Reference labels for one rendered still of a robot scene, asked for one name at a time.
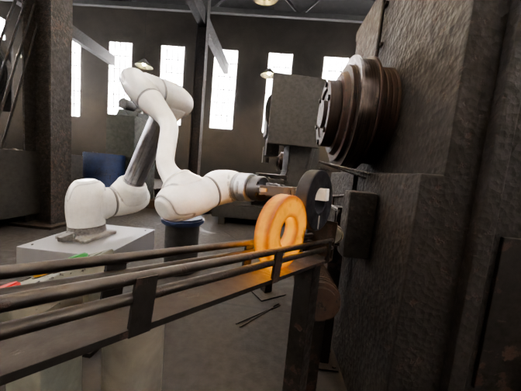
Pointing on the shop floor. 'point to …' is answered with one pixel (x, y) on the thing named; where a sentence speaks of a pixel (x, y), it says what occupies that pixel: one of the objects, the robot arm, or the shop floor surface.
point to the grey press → (292, 125)
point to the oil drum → (103, 167)
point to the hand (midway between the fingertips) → (315, 193)
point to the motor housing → (328, 308)
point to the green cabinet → (126, 140)
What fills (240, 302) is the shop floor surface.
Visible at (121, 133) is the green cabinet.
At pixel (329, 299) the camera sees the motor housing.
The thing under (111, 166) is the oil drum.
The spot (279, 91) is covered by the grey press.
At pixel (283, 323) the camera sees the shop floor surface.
